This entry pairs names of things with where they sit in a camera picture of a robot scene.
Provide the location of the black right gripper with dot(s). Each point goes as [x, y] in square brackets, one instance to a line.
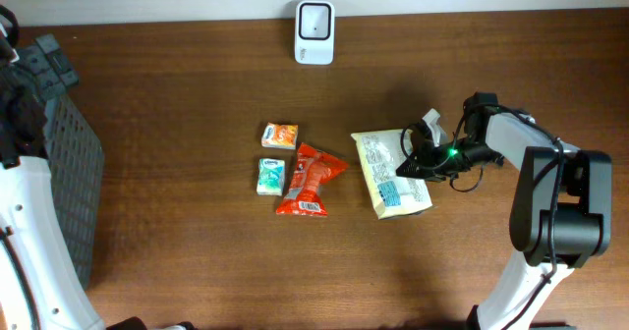
[428, 167]

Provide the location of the cream snack bag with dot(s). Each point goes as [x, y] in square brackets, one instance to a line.
[380, 154]

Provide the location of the red snack bag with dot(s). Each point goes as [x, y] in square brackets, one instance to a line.
[314, 168]

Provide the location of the green tissue pack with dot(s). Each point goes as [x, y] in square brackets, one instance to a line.
[271, 177]

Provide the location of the orange tissue pack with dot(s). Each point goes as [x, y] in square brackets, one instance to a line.
[280, 136]

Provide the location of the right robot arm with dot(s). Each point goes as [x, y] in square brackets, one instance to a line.
[561, 211]

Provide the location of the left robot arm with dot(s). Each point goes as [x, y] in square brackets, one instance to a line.
[40, 288]

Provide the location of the white barcode scanner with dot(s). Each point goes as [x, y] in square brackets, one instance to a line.
[314, 32]

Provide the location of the grey plastic mesh basket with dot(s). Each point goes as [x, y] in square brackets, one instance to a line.
[76, 161]

